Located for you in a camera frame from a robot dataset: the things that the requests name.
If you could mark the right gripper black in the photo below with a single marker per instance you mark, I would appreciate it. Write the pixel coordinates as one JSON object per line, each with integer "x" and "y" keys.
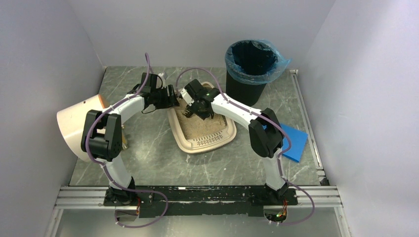
{"x": 199, "y": 106}

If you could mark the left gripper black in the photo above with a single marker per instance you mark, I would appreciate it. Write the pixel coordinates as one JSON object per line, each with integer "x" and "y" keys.
{"x": 169, "y": 98}

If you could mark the beige litter box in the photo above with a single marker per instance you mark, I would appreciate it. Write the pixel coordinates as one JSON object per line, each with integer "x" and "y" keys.
{"x": 206, "y": 143}

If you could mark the black litter scoop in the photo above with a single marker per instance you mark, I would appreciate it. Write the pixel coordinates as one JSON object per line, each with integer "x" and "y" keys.
{"x": 188, "y": 113}

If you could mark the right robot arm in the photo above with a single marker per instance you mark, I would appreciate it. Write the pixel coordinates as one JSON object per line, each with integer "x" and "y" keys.
{"x": 265, "y": 133}

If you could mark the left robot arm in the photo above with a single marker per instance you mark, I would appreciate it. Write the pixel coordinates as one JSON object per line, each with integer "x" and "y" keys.
{"x": 102, "y": 137}

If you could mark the cat litter pile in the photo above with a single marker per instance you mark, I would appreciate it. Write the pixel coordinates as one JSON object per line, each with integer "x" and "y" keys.
{"x": 195, "y": 127}

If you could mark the black trash bin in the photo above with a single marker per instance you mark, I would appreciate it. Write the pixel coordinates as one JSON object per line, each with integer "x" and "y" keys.
{"x": 244, "y": 93}

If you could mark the blue plastic bin liner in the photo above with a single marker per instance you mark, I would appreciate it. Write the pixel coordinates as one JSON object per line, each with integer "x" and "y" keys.
{"x": 255, "y": 62}

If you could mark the blue sheet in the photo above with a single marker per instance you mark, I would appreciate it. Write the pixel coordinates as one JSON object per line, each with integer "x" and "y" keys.
{"x": 298, "y": 139}

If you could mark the beige cylindrical container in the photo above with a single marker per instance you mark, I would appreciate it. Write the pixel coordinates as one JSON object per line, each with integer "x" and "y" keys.
{"x": 71, "y": 122}

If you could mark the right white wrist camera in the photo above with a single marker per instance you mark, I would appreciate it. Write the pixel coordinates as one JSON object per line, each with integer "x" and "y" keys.
{"x": 186, "y": 97}

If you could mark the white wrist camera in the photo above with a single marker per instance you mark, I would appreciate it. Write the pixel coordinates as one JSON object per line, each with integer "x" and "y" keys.
{"x": 163, "y": 77}
{"x": 186, "y": 97}

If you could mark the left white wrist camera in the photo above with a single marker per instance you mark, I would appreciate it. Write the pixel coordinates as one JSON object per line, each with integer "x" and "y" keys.
{"x": 163, "y": 77}

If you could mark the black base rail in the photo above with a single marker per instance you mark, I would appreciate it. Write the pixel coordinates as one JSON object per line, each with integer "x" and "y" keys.
{"x": 200, "y": 200}

